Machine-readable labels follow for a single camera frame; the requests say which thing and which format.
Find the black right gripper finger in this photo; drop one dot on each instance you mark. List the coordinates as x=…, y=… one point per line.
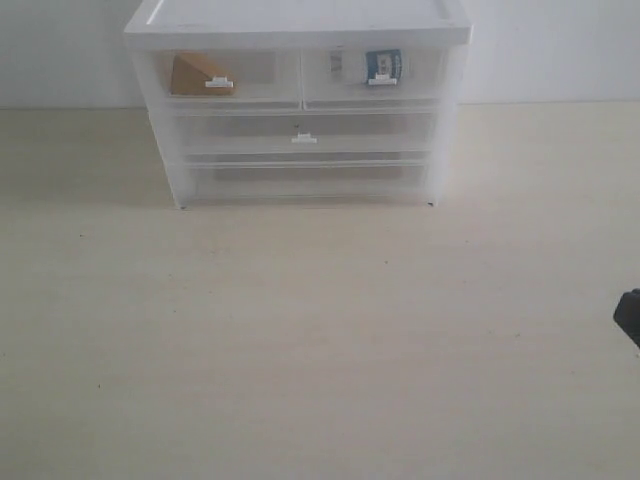
x=627, y=315

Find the white pill bottle blue label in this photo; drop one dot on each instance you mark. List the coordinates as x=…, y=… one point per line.
x=369, y=68

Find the clear drawer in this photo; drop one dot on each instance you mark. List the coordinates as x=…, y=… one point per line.
x=253, y=79
x=361, y=132
x=420, y=84
x=288, y=175

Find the white plastic drawer cabinet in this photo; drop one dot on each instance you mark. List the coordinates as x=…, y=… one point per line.
x=296, y=26

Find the clear bottom drawer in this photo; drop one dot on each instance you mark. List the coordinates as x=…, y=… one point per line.
x=288, y=175

